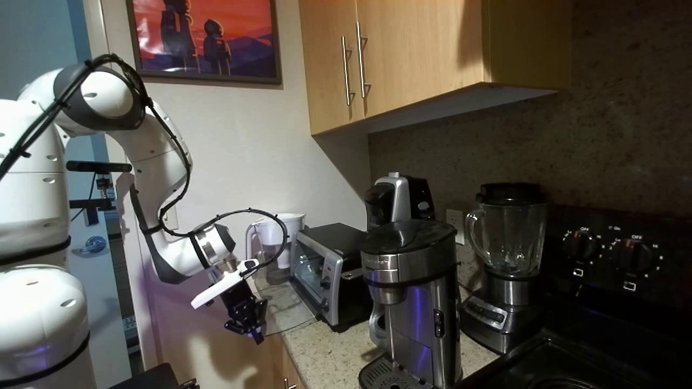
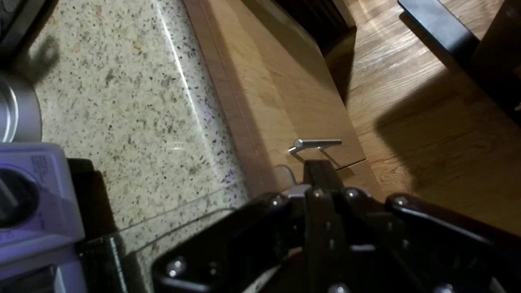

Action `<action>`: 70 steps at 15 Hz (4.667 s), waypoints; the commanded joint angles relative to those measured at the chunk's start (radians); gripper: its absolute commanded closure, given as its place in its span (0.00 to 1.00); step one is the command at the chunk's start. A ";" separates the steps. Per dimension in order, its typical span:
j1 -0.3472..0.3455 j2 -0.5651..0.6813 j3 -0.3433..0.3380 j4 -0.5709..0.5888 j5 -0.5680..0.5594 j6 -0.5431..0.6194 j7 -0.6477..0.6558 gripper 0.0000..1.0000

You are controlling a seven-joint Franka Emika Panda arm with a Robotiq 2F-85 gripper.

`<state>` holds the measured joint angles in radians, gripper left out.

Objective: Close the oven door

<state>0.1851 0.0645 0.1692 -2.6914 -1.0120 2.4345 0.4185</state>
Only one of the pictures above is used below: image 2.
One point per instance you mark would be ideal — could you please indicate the wooden base cabinet door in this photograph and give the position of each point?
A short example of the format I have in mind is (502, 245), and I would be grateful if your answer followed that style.
(366, 179)
(283, 98)

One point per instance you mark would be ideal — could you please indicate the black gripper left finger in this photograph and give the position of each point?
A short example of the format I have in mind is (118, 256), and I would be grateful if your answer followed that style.
(245, 245)

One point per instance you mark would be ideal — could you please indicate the black robot stand platform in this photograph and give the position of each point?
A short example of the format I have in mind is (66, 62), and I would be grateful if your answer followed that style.
(434, 22)

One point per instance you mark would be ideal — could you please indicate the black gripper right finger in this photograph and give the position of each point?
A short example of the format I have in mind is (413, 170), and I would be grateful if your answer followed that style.
(413, 245)

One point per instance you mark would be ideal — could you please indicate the silver toaster oven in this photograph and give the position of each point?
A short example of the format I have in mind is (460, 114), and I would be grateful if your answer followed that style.
(55, 217)

